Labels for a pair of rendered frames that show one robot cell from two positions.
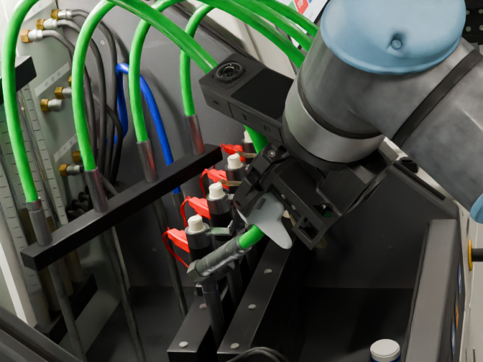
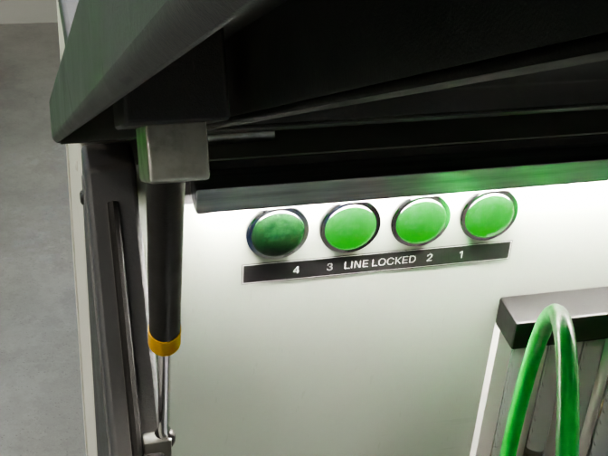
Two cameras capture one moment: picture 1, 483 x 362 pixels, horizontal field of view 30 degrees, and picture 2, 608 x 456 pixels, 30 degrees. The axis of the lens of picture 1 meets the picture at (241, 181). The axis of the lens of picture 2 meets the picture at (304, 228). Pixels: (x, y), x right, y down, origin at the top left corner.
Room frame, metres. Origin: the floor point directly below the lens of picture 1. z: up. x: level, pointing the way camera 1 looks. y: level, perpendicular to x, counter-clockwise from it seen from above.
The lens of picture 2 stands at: (0.39, -0.23, 1.88)
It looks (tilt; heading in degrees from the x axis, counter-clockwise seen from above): 33 degrees down; 54
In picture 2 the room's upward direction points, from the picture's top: 4 degrees clockwise
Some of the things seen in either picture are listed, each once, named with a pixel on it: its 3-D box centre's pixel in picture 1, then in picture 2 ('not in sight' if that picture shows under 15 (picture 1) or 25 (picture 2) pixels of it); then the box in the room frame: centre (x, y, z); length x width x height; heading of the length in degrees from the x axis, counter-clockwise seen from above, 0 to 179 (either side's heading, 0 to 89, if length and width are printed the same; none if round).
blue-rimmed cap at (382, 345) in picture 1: (385, 351); not in sight; (0.98, -0.15, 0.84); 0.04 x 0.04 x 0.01
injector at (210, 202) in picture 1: (240, 268); not in sight; (0.98, 0.02, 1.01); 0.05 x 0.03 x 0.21; 70
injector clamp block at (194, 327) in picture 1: (254, 318); not in sight; (1.02, 0.02, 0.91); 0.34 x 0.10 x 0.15; 160
